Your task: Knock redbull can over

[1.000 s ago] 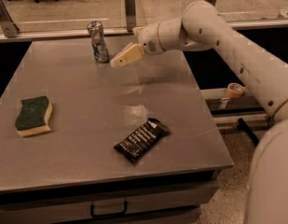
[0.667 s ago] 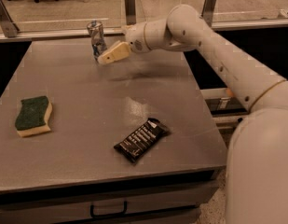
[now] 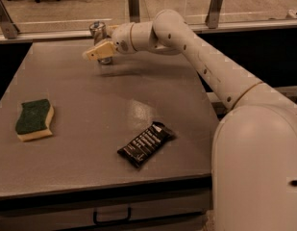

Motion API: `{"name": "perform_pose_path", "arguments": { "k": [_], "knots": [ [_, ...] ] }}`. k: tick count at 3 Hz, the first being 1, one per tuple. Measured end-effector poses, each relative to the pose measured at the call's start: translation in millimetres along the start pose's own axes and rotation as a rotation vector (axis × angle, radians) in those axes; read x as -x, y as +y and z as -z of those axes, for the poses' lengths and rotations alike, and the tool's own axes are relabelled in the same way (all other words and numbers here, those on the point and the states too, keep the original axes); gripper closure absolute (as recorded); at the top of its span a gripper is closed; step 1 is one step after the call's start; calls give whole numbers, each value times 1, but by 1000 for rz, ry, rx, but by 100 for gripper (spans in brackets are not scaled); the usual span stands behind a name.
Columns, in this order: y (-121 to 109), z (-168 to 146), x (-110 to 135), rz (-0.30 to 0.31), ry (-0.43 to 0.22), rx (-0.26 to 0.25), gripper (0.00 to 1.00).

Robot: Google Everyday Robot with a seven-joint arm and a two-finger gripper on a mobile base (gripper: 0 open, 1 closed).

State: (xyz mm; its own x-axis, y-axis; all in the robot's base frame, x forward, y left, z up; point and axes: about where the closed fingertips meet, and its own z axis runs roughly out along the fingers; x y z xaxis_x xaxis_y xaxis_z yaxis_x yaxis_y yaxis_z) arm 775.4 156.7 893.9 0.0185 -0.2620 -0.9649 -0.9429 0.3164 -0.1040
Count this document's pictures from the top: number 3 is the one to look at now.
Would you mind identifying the silver blue Red Bull can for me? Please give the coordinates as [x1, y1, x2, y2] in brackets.
[89, 21, 112, 64]

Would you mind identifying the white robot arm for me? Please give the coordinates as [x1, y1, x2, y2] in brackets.
[83, 10, 297, 231]

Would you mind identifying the green yellow sponge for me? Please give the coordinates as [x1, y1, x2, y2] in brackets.
[15, 99, 54, 141]

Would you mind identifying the black snack packet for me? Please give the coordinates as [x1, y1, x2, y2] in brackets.
[117, 121, 175, 168]

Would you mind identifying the grey table drawer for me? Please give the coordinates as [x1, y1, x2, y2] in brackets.
[0, 189, 211, 231]

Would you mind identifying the middle metal bracket post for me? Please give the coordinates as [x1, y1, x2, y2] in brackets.
[128, 0, 140, 23]

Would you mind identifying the metal bracket post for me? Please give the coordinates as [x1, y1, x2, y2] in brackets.
[128, 0, 140, 23]
[0, 0, 19, 39]
[205, 0, 223, 29]

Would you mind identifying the left metal bracket post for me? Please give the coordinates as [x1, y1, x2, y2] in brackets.
[0, 0, 19, 39]

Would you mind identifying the right metal bracket post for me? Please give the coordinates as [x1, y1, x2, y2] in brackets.
[205, 0, 223, 29]

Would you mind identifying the black drawer handle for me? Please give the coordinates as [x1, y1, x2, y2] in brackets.
[92, 206, 132, 226]

